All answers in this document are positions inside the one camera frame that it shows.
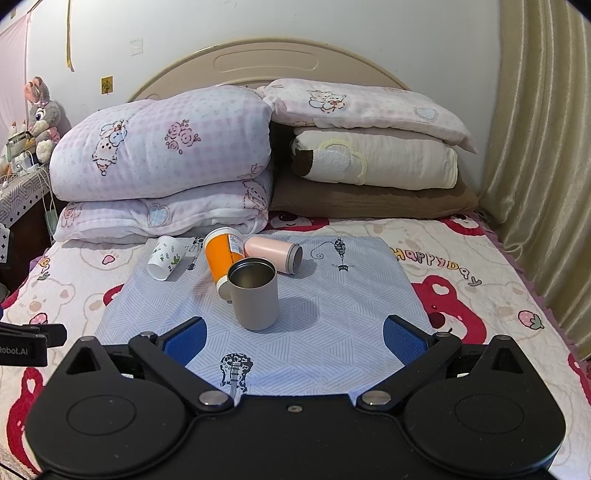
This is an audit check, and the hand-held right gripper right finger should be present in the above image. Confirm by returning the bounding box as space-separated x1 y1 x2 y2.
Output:
355 315 528 411

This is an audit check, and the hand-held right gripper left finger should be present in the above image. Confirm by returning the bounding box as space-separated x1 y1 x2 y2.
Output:
64 316 235 412

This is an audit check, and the white paper cup green print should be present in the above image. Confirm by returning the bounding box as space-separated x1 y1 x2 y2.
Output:
147 235 186 281

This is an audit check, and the orange cup with white lid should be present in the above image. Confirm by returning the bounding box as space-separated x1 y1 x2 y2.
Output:
204 226 247 301

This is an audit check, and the pink metal cup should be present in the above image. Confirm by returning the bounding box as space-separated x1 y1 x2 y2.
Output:
244 235 304 276

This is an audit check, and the grey metal cup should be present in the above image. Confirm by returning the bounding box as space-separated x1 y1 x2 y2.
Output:
227 257 279 331

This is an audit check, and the blue-grey patterned cloth mat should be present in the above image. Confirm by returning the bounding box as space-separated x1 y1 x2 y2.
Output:
95 235 444 402

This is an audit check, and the bear print bed sheet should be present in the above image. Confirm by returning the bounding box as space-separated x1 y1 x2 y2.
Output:
0 215 591 480

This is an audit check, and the side table with patterned cover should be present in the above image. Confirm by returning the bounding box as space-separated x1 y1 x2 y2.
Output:
0 168 54 228

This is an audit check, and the cream pillow with brown patch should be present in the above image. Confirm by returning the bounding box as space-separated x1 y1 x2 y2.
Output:
291 127 459 189

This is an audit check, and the pink checked folded quilt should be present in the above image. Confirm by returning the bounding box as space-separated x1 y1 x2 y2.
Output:
48 85 273 245

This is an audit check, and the beige striped curtain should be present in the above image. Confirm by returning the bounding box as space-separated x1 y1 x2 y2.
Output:
478 0 591 363

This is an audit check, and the pink bear print pillow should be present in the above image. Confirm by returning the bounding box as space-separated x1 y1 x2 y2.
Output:
262 78 478 154

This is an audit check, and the grey plush rabbit toy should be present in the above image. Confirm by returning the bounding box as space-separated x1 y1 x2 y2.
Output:
24 76 65 162

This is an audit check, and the pink hanging cloth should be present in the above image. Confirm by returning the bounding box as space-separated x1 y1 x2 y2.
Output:
0 9 33 155

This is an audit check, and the beige bed headboard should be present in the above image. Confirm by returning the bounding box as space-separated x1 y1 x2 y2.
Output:
127 39 411 103

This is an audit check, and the yellow wall strip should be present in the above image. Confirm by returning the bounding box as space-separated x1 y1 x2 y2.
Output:
66 0 75 73

